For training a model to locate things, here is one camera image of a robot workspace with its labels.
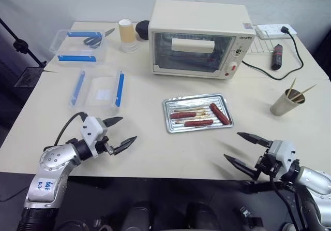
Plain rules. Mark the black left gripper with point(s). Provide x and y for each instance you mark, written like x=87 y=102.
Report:
x=102 y=145

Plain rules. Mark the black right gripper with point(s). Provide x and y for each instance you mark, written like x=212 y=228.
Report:
x=267 y=167

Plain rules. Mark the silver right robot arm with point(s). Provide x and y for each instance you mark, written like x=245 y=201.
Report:
x=313 y=181

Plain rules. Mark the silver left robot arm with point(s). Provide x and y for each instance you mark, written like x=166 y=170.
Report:
x=53 y=163

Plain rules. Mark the wooden skewer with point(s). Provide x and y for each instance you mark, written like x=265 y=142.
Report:
x=292 y=87
x=204 y=116
x=306 y=90

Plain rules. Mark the red sausage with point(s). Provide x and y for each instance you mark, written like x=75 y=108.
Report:
x=198 y=123
x=182 y=115
x=219 y=114

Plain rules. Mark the clear box with blue clips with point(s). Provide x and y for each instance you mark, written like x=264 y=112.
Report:
x=97 y=91
x=77 y=47

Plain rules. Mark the metal cup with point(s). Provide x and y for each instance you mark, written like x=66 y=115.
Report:
x=284 y=106

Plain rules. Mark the foil lined baking tray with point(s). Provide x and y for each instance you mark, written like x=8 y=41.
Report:
x=170 y=104

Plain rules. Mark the dark rounded shape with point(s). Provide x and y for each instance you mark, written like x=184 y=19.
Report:
x=135 y=215

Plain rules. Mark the black red handheld tool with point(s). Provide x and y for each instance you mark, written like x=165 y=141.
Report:
x=276 y=57

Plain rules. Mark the brown paper cup stack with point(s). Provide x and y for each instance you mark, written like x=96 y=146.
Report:
x=127 y=34

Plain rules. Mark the black round object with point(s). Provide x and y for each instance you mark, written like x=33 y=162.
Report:
x=142 y=30

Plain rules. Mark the cream toaster oven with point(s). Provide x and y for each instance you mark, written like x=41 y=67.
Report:
x=196 y=39

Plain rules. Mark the white power strip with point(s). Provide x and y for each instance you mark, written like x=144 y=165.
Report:
x=274 y=30

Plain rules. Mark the black tripod stand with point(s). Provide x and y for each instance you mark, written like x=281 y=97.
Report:
x=22 y=45

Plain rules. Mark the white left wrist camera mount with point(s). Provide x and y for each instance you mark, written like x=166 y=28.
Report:
x=91 y=131

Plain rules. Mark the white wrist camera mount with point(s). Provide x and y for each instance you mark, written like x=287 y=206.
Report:
x=283 y=153
x=91 y=131

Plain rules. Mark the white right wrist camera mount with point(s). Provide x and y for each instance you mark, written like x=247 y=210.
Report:
x=283 y=153

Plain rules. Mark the black metal bracket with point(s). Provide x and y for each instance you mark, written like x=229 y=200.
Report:
x=248 y=215

